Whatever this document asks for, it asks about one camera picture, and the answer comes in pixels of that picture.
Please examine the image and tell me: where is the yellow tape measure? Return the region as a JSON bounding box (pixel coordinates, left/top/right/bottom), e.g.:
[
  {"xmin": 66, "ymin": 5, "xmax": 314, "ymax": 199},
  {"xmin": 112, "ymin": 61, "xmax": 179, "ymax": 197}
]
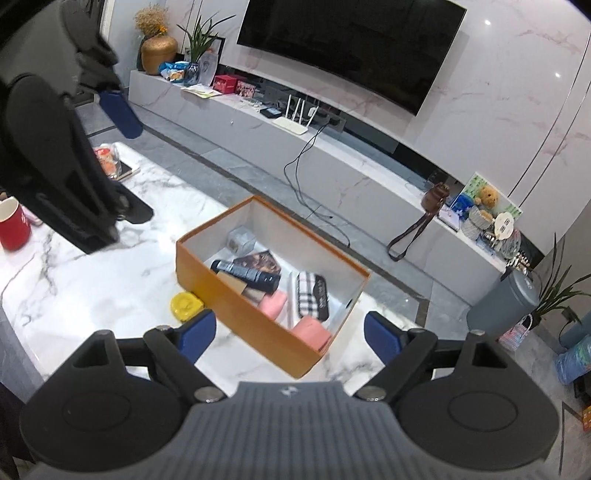
[{"xmin": 169, "ymin": 291, "xmax": 204, "ymax": 323}]

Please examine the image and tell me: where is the pink cylindrical cup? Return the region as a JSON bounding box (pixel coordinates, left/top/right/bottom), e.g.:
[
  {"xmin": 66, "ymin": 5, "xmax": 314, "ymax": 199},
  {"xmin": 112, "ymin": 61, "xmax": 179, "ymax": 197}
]
[{"xmin": 291, "ymin": 316, "xmax": 332, "ymax": 352}]

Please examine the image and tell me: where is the clear snack container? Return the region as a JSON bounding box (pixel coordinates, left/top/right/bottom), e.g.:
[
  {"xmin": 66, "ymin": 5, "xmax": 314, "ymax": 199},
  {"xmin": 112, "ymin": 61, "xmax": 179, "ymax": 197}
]
[{"xmin": 94, "ymin": 143, "xmax": 121, "ymax": 179}]

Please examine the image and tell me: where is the book stack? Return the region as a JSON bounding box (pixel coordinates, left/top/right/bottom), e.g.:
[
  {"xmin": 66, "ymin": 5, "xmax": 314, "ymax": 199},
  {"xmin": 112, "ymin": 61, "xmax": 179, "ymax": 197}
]
[{"xmin": 112, "ymin": 162, "xmax": 139, "ymax": 181}]

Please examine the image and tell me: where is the blue snack bag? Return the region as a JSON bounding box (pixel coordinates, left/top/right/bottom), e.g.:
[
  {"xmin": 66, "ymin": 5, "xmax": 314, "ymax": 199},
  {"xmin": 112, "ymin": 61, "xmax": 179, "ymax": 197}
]
[{"xmin": 158, "ymin": 61, "xmax": 189, "ymax": 84}]

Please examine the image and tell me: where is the pink rectangular box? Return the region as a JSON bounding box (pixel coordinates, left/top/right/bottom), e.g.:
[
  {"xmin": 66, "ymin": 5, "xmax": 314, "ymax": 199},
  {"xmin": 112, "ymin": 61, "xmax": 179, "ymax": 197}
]
[{"xmin": 259, "ymin": 290, "xmax": 287, "ymax": 320}]

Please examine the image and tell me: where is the plaid black glasses case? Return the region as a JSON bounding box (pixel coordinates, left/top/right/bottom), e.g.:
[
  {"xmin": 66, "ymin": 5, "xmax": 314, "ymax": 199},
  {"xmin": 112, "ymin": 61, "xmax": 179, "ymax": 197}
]
[{"xmin": 288, "ymin": 271, "xmax": 329, "ymax": 323}]

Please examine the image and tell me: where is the gold vase with dried flowers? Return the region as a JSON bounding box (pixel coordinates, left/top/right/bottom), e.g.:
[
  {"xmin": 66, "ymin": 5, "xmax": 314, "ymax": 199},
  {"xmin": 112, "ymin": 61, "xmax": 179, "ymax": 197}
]
[{"xmin": 134, "ymin": 4, "xmax": 178, "ymax": 75}]

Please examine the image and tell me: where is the black cosmetic tube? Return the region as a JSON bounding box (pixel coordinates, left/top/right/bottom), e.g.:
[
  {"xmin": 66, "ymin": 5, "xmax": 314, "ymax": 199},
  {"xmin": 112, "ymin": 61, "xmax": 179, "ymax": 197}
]
[{"xmin": 211, "ymin": 260, "xmax": 280, "ymax": 294}]

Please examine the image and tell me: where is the dark brown printed box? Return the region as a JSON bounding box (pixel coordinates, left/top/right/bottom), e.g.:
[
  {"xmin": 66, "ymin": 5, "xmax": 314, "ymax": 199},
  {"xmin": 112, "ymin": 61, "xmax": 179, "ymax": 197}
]
[{"xmin": 232, "ymin": 250, "xmax": 281, "ymax": 275}]

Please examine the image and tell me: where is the clear plastic cube box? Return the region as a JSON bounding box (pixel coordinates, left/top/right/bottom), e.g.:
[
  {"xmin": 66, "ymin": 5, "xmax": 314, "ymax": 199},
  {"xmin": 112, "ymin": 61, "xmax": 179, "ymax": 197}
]
[{"xmin": 226, "ymin": 226, "xmax": 256, "ymax": 256}]

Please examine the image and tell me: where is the green potted plant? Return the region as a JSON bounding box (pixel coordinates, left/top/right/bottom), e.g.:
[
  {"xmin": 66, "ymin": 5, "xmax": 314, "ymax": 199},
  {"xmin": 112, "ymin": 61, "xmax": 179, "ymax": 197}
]
[{"xmin": 177, "ymin": 15, "xmax": 233, "ymax": 87}]

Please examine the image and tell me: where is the red gift box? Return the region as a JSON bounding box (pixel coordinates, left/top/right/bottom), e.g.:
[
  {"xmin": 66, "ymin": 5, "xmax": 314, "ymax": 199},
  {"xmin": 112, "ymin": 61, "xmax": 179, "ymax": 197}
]
[{"xmin": 212, "ymin": 75, "xmax": 238, "ymax": 95}]

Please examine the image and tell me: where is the orange cardboard box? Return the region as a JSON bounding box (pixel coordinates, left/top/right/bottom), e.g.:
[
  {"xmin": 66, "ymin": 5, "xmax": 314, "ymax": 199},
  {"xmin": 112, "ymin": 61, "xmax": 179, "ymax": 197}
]
[{"xmin": 176, "ymin": 196, "xmax": 370, "ymax": 378}]

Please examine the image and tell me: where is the grey trash bin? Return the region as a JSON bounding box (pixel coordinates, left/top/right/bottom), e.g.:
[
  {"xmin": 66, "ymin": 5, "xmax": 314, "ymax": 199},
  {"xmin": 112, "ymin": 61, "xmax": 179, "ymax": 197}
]
[{"xmin": 467, "ymin": 270, "xmax": 540, "ymax": 339}]

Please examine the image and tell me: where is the red mug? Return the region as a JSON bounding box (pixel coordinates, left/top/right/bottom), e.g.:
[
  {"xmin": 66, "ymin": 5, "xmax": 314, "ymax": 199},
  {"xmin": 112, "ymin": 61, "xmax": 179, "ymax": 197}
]
[{"xmin": 0, "ymin": 197, "xmax": 31, "ymax": 251}]

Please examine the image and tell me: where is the teddy bear toy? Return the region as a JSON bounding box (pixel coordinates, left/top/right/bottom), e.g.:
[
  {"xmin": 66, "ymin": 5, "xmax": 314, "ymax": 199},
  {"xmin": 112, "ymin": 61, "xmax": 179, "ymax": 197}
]
[{"xmin": 474, "ymin": 184, "xmax": 499, "ymax": 210}]

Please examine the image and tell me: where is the green plant right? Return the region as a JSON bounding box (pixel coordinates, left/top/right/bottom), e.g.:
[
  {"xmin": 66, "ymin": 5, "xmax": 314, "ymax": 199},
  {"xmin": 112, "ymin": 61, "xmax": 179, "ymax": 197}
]
[{"xmin": 533, "ymin": 235, "xmax": 590, "ymax": 325}]

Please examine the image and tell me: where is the white wifi router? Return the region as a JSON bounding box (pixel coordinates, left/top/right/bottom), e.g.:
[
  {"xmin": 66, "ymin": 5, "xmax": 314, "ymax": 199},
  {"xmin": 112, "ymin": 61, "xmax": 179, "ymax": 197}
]
[{"xmin": 273, "ymin": 94, "xmax": 318, "ymax": 136}]

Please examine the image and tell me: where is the blue water bottle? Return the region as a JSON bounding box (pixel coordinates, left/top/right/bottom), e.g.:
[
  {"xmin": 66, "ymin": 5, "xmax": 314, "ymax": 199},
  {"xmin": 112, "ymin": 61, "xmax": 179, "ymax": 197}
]
[{"xmin": 555, "ymin": 335, "xmax": 591, "ymax": 385}]

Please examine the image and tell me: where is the black television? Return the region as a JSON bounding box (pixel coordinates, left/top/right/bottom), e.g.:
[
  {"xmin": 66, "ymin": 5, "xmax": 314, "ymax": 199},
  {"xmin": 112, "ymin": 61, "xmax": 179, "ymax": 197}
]
[{"xmin": 238, "ymin": 0, "xmax": 467, "ymax": 114}]

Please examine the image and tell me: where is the brown camera bag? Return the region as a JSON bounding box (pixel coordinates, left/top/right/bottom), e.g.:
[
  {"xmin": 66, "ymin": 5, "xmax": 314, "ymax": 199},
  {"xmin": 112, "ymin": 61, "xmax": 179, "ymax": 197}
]
[{"xmin": 386, "ymin": 182, "xmax": 450, "ymax": 262}]

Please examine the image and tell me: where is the black power cable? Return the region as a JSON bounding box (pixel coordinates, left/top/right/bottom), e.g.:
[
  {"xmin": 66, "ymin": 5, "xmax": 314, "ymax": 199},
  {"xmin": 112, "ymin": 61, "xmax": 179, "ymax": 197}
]
[{"xmin": 281, "ymin": 120, "xmax": 352, "ymax": 248}]

